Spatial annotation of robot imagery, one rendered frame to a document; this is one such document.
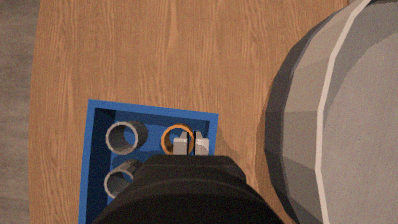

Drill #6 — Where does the blue crate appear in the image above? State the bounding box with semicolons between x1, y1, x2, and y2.
78;99;219;224

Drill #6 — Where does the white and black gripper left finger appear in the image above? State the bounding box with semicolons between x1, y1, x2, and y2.
173;130;189;155

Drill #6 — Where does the grey metal sleeve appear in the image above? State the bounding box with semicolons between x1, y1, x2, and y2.
104;159;143;199
106;120;148;155

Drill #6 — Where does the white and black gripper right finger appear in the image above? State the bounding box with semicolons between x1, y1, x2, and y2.
193;131;209;155

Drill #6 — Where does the orange short hollow sleeve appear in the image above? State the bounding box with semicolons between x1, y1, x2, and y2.
161;123;194;154

